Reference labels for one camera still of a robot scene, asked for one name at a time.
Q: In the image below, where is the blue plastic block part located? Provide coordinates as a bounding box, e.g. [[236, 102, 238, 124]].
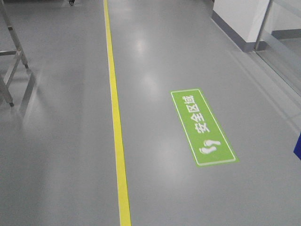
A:
[[293, 134, 301, 160]]

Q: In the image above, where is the green safety zone floor sign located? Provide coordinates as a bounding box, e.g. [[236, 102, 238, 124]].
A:
[[170, 89, 239, 167]]

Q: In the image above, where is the yellow floor line tape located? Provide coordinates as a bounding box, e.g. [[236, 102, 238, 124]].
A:
[[103, 0, 132, 226]]

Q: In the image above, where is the steel railing post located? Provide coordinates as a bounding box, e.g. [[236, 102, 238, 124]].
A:
[[254, 0, 274, 50]]

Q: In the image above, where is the steel frame stand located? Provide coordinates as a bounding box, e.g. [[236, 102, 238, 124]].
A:
[[0, 0, 30, 108]]

